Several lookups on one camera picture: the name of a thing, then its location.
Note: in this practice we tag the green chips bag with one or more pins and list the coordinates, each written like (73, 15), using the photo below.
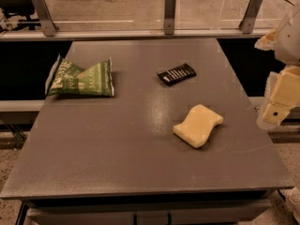
(67, 78)

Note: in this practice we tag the left metal bracket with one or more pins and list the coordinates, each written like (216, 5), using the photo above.
(48, 27)

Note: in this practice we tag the black office chair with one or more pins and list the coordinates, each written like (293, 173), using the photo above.
(24, 8)

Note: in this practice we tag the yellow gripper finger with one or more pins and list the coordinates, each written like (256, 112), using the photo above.
(267, 42)
(281, 95)

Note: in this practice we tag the metal bracket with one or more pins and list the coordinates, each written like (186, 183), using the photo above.
(169, 16)
(48, 27)
(246, 26)

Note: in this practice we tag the right metal bracket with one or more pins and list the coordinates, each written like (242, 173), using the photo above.
(246, 26)

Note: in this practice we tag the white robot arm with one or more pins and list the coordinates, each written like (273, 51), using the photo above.
(287, 43)

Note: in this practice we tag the middle metal bracket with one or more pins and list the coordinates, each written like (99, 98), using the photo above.
(169, 16)

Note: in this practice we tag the aluminium rail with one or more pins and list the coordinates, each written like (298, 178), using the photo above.
(128, 34)

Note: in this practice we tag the yellow sponge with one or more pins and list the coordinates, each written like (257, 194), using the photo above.
(197, 126)

